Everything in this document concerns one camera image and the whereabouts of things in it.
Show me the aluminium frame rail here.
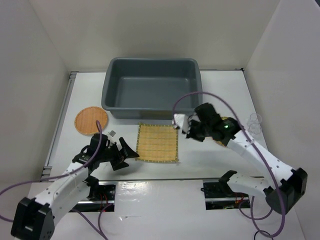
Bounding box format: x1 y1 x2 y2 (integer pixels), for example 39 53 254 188
40 71 78 180

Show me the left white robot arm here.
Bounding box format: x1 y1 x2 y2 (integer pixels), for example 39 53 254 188
10 133 139 240

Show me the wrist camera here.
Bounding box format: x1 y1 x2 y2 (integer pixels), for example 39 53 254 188
172 113 191 139
106 130 116 145

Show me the green-rimmed round bamboo tray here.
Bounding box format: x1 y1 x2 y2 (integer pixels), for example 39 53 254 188
212 116 239 148

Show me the grey plastic bin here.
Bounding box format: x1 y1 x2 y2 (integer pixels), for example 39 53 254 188
101 57 203 120

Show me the near clear plastic cup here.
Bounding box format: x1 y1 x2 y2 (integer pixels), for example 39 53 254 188
247 123 262 140

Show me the purple cable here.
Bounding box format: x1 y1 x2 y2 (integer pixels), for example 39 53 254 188
172 91 286 238
0 120 118 240

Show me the clear plastic cup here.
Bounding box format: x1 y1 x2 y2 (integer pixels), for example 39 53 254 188
247 123 262 140
247 113 262 126

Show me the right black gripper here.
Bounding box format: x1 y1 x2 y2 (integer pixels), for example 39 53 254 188
182 118 211 142

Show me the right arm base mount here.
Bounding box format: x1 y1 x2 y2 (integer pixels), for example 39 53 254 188
200 179 251 210

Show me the orange round woven tray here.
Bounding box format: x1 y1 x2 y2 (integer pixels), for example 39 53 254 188
74 106 109 136

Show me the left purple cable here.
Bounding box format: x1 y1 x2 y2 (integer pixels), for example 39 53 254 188
0 120 118 240

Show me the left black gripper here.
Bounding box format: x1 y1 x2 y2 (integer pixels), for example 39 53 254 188
98 137 139 170

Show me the black cable loop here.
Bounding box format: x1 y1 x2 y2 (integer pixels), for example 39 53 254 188
254 230 273 240

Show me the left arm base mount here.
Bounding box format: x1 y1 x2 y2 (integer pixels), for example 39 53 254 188
73 181 116 213

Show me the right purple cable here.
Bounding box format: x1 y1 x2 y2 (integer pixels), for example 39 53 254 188
172 91 286 238

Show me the square bamboo mat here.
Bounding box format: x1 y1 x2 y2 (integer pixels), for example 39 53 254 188
136 122 179 164

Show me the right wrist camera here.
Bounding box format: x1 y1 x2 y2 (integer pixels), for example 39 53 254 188
172 113 191 139

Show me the far clear plastic cup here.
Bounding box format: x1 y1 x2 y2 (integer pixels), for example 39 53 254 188
247 113 262 126

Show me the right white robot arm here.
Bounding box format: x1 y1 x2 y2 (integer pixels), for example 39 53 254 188
182 103 308 214

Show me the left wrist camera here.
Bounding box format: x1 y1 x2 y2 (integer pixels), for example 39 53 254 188
106 130 116 145

